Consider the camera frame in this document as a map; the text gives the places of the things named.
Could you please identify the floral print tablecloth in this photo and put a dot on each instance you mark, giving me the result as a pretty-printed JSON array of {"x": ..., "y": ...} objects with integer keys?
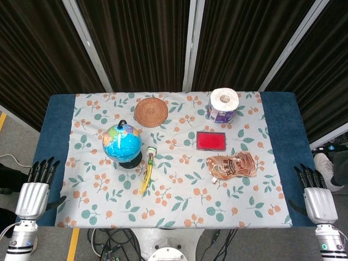
[{"x": 176, "y": 201}]

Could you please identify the yellow floor tape strip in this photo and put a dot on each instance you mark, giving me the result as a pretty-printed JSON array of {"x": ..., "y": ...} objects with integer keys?
[
  {"x": 73, "y": 244},
  {"x": 2, "y": 121}
]

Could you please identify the blue table cover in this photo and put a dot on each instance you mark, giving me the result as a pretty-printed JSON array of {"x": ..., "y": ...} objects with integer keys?
[{"x": 54, "y": 136}]

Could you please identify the red ink stamp pad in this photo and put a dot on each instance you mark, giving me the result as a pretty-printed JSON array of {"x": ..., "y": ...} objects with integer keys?
[{"x": 211, "y": 140}]

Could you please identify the round brown rattan coaster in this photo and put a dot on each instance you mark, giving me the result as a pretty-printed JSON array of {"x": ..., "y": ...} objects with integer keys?
[{"x": 151, "y": 112}]

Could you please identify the wrapped toilet paper roll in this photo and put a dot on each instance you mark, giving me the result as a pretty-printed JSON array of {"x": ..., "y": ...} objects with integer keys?
[{"x": 223, "y": 107}]

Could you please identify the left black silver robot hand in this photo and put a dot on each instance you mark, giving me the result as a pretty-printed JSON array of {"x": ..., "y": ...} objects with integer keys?
[{"x": 32, "y": 199}]

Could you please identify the dark ribbed partition panel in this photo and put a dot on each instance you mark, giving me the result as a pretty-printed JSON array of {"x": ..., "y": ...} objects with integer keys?
[
  {"x": 239, "y": 40},
  {"x": 141, "y": 40},
  {"x": 326, "y": 81},
  {"x": 35, "y": 54}
]

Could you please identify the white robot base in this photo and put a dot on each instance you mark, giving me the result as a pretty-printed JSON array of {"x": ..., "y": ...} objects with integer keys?
[{"x": 166, "y": 244}]

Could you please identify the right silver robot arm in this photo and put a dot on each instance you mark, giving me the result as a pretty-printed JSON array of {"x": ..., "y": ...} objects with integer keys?
[{"x": 330, "y": 242}]

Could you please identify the yellow green feather shuttlecock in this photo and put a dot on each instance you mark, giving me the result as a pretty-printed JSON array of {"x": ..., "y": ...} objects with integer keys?
[{"x": 148, "y": 174}]

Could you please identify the white sneaker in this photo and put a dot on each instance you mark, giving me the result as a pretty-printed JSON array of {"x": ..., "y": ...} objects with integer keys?
[{"x": 324, "y": 166}]

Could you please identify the brown spouted refill pouch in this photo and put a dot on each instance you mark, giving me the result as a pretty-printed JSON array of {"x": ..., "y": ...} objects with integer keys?
[{"x": 233, "y": 166}]

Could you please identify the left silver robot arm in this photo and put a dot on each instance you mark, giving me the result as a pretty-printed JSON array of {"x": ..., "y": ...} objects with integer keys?
[{"x": 20, "y": 239}]

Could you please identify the blue globe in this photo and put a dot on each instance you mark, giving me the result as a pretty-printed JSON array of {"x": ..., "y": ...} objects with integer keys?
[{"x": 122, "y": 144}]

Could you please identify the silver partition frame post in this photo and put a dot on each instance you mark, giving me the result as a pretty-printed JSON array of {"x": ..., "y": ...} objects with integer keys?
[
  {"x": 192, "y": 43},
  {"x": 292, "y": 43},
  {"x": 87, "y": 43}
]

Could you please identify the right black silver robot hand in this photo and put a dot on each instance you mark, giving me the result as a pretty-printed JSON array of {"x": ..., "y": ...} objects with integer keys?
[{"x": 320, "y": 204}]

